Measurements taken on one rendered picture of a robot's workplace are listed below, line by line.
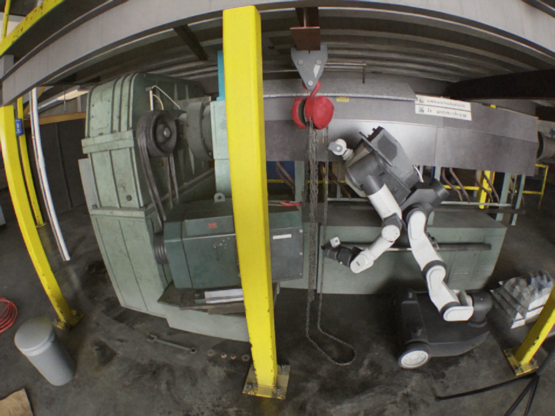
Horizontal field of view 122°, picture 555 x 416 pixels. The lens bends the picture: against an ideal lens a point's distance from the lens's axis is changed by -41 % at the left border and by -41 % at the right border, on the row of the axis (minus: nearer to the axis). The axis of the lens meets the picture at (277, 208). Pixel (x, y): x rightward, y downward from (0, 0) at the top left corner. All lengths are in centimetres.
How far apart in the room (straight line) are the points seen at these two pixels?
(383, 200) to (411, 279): 122
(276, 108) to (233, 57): 98
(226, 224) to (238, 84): 73
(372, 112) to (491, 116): 96
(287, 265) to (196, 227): 53
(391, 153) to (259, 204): 63
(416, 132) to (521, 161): 101
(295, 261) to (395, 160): 75
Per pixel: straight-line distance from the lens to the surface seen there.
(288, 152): 173
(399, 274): 211
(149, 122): 153
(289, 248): 138
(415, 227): 131
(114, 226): 185
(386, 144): 116
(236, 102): 79
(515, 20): 118
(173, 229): 137
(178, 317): 185
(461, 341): 175
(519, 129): 235
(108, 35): 121
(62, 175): 590
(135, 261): 187
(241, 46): 81
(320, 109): 117
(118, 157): 171
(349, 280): 206
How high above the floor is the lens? 133
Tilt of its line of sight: 20 degrees down
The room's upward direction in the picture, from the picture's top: 2 degrees counter-clockwise
